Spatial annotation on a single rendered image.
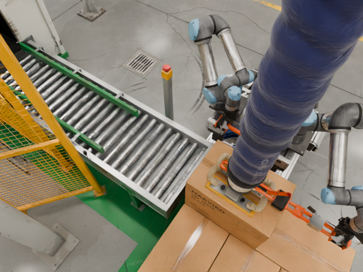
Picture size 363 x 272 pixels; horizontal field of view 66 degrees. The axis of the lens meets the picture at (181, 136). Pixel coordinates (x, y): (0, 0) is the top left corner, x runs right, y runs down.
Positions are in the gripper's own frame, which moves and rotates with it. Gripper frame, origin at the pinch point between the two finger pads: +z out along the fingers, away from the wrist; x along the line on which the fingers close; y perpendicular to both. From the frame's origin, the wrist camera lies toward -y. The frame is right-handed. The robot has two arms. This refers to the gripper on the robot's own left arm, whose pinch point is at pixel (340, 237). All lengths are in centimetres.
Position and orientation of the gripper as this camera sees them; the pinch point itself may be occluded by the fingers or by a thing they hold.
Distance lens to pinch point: 181.5
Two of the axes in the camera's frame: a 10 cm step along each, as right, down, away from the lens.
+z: 0.0, 5.3, 8.5
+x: -5.9, 6.9, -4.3
